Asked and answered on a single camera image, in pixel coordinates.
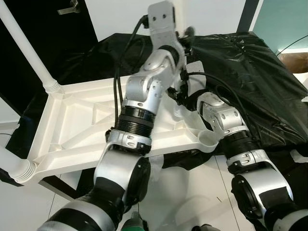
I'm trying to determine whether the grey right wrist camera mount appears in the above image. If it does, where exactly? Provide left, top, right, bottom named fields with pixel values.
left=184, top=60, right=204, bottom=94

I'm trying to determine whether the thin black wall cable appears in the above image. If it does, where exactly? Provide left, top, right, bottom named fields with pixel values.
left=277, top=34, right=308, bottom=56

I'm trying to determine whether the brown cardboard box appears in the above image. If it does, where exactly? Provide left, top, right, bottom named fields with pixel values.
left=279, top=51, right=308, bottom=73

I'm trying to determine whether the white tape piece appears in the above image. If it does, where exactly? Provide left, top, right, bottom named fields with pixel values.
left=291, top=149, right=308, bottom=164

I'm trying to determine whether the black plastic sheet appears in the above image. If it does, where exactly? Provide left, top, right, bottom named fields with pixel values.
left=0, top=31, right=308, bottom=169

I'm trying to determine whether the white plastic table top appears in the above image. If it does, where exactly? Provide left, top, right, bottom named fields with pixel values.
left=26, top=72, right=219, bottom=186

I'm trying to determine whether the black door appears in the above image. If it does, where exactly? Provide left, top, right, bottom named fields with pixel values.
left=0, top=0, right=99, bottom=92

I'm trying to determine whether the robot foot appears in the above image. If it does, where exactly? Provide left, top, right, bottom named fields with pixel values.
left=120, top=212, right=149, bottom=231
left=192, top=224, right=217, bottom=231

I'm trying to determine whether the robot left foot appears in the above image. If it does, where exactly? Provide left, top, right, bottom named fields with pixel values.
left=120, top=212, right=149, bottom=231

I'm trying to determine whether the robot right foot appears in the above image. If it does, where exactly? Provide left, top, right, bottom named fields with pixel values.
left=192, top=224, right=217, bottom=231

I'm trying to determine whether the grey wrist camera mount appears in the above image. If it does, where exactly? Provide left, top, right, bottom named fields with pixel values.
left=184, top=60, right=204, bottom=94
left=147, top=0, right=178, bottom=46

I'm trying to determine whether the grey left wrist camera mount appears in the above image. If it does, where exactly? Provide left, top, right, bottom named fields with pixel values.
left=147, top=0, right=178, bottom=46

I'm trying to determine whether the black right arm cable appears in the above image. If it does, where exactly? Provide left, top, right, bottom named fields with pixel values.
left=185, top=71, right=263, bottom=145

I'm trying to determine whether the metal door handle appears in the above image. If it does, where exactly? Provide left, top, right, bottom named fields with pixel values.
left=58, top=0, right=81, bottom=15

